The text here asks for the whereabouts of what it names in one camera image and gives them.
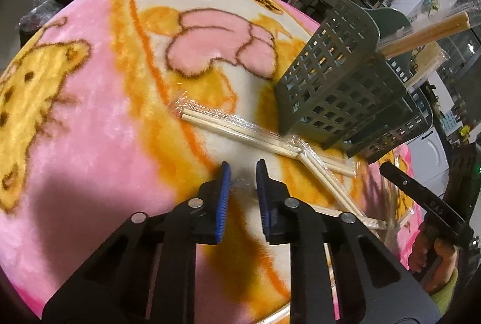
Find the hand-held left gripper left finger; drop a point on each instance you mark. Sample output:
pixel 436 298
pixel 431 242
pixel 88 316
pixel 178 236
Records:
pixel 224 196

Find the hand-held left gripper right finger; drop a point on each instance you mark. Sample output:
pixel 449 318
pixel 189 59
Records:
pixel 262 196

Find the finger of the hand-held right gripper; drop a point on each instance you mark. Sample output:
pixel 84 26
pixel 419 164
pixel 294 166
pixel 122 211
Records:
pixel 402 179

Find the wooden chopsticks pair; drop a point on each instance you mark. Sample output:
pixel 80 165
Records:
pixel 338 166
pixel 330 185
pixel 360 220
pixel 426 66
pixel 225 125

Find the grey-green plastic utensil holder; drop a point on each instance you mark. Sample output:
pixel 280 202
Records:
pixel 330 83

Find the person's right forearm green sleeve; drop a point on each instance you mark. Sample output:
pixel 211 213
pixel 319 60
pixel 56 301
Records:
pixel 445 290

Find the person's right hand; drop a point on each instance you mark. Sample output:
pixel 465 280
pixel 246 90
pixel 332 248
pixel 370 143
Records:
pixel 419 252

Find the pink printed bear blanket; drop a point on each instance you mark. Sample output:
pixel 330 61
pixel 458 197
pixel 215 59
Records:
pixel 112 121

